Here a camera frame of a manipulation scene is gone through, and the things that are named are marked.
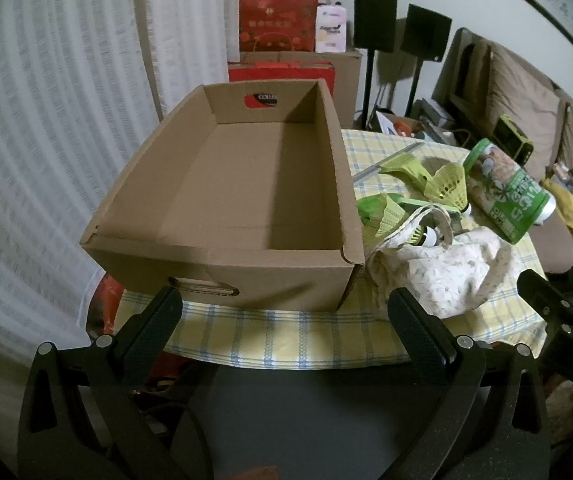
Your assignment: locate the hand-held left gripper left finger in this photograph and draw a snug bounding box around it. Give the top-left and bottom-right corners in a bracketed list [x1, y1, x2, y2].
[16, 285, 184, 480]

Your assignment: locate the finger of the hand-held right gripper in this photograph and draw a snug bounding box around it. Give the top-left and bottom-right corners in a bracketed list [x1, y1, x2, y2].
[517, 268, 573, 334]

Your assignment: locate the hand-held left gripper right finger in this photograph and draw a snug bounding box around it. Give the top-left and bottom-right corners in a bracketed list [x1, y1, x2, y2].
[387, 287, 553, 480]

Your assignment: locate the cream floral cloth bag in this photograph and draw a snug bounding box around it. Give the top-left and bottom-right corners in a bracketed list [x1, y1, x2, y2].
[366, 205, 524, 320]

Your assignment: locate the yellow cloth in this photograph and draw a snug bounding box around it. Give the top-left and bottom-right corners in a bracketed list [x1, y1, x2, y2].
[541, 177, 573, 238]

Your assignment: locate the green printed canister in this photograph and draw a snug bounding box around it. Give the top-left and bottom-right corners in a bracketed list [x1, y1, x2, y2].
[462, 138, 554, 245]

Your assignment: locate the yellow blue checked tablecloth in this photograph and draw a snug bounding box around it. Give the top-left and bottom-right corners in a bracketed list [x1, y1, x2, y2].
[114, 129, 549, 365]

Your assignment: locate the light green plastic bar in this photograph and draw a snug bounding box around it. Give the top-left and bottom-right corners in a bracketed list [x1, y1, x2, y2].
[397, 199, 464, 217]

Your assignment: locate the green black device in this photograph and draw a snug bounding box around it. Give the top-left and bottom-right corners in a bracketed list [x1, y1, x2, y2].
[493, 115, 534, 163]

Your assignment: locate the cardboard box with papers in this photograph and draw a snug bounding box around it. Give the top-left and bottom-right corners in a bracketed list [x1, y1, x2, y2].
[373, 111, 424, 137]

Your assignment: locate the brown sofa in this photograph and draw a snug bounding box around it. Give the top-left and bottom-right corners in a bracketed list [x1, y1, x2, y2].
[431, 27, 573, 276]

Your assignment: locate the white sheer curtain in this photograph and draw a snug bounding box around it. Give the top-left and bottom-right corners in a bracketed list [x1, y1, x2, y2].
[0, 0, 242, 356]

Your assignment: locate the large brown cardboard box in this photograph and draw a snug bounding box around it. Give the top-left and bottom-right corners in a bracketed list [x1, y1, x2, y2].
[240, 49, 363, 128]

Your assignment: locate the red printed box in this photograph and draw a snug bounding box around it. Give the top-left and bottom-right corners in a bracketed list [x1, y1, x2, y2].
[228, 61, 337, 98]

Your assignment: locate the black speaker on stand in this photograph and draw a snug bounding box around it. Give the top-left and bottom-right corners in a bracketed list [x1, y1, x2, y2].
[399, 4, 453, 118]
[353, 0, 398, 131]

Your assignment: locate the pink white carton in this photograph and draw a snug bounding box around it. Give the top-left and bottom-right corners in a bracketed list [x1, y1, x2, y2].
[315, 4, 349, 54]

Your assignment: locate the red gift bag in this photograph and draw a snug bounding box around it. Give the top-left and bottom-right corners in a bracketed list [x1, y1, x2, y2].
[239, 0, 320, 53]

